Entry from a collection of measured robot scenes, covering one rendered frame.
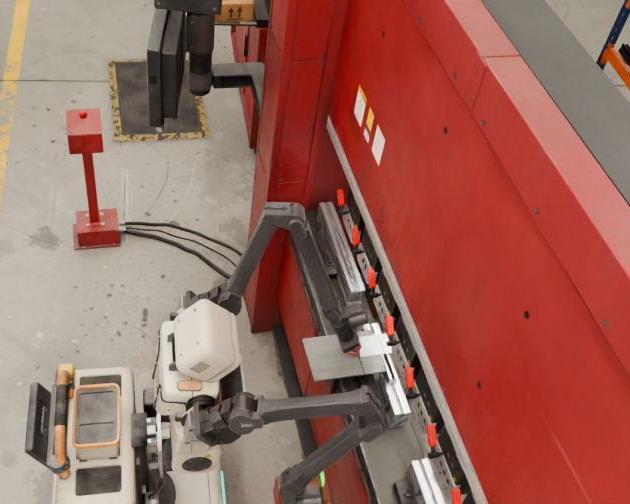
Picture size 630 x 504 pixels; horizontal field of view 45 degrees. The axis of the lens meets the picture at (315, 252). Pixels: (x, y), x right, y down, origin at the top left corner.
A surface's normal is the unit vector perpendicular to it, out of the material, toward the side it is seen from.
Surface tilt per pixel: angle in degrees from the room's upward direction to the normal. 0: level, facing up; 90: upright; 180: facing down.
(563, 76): 0
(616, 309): 90
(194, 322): 48
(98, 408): 0
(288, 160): 90
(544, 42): 0
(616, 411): 90
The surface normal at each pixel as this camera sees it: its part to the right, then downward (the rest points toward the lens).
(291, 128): 0.24, 0.73
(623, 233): 0.13, -0.67
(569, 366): -0.96, 0.10
